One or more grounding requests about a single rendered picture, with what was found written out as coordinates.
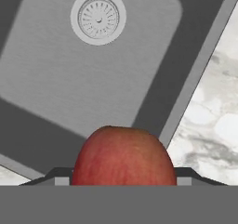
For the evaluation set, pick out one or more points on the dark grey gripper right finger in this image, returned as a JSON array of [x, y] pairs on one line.
[[187, 175]]

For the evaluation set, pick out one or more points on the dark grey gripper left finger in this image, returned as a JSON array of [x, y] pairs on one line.
[[59, 175]]

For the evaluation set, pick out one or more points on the red apple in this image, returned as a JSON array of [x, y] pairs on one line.
[[124, 159]]

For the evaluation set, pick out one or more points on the grey steel sink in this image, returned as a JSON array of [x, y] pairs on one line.
[[93, 66]]

